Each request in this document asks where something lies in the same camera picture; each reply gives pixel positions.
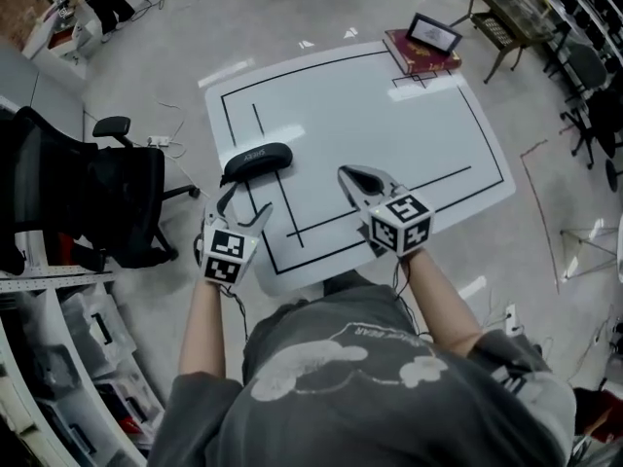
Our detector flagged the white wire-leg stool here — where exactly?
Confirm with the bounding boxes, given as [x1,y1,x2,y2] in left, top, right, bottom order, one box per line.
[558,226,623,283]

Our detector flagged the black glasses case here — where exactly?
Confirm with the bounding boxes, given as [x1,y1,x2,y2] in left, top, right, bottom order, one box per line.
[219,142,295,188]

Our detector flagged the black picture frame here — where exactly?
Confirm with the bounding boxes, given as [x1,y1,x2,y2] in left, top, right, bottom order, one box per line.
[406,13,463,56]

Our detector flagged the person's left forearm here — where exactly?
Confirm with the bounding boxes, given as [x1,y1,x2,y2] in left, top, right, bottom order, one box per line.
[177,275,244,386]

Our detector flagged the right hand-held gripper cable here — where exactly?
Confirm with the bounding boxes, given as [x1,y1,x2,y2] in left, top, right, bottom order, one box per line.
[391,255,431,340]

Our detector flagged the black swivel chair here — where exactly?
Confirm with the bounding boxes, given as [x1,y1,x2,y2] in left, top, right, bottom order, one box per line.
[558,41,623,194]

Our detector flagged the glass-top metal side table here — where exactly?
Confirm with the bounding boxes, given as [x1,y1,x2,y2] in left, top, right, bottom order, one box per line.
[449,0,559,86]

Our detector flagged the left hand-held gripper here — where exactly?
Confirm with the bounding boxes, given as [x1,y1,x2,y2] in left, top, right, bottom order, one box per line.
[195,180,275,287]

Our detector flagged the person's right forearm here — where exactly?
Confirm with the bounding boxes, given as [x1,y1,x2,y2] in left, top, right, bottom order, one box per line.
[399,247,485,360]

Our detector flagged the white table with black lines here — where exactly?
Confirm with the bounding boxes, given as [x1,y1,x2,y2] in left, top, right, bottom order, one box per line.
[203,41,517,297]

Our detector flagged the white shelving unit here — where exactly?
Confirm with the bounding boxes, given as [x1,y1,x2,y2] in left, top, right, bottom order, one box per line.
[0,265,166,467]

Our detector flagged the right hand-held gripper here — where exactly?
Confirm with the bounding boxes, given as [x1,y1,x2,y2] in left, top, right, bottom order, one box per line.
[337,163,435,258]

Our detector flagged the person's grey printed t-shirt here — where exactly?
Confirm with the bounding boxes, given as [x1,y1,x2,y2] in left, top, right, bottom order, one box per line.
[145,269,577,467]

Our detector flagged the dark red hardcover book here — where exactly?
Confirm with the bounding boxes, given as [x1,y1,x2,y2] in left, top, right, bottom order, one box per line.
[382,28,462,76]

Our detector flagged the shelf of black items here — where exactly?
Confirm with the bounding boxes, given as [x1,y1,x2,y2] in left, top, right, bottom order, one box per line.
[515,0,623,67]

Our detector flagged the hand-held gripper cable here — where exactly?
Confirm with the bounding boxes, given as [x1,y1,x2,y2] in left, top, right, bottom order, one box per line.
[217,283,250,344]
[391,255,431,340]

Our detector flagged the left hand-held gripper cable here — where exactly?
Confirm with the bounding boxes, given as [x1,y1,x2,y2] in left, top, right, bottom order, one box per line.
[217,283,250,344]

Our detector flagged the black office chair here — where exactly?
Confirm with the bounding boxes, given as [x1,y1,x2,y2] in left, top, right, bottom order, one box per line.
[0,105,202,276]

